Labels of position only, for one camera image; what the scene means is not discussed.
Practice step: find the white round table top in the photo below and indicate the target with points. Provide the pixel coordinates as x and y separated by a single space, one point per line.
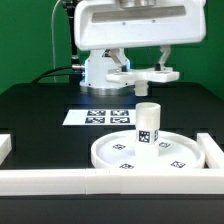
127 150

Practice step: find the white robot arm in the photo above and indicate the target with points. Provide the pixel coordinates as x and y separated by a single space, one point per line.
97 66

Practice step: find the white left fence bar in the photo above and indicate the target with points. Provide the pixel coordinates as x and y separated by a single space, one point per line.
5 146

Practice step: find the white marker base plate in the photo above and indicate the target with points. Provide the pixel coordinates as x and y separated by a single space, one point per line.
99 117

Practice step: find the white right fence bar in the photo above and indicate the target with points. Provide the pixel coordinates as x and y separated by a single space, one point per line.
214 156

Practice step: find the white fence bar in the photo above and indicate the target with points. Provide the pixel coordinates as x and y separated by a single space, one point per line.
102 181
214 156
5 146

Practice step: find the white front fence bar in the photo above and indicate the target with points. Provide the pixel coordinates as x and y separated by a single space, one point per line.
102 181

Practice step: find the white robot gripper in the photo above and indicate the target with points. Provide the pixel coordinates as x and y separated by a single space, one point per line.
109 24

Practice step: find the white cross-shaped table base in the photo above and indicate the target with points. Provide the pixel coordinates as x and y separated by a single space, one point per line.
140 78

